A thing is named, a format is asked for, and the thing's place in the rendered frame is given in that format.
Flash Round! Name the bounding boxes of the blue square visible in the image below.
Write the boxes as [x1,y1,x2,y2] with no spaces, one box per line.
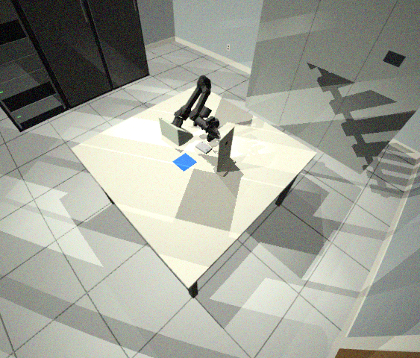
[172,153,197,171]

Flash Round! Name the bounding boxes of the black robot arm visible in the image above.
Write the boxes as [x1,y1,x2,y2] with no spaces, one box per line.
[171,75,212,128]

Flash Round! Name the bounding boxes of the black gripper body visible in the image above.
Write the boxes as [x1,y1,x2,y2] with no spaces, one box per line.
[200,116,215,142]

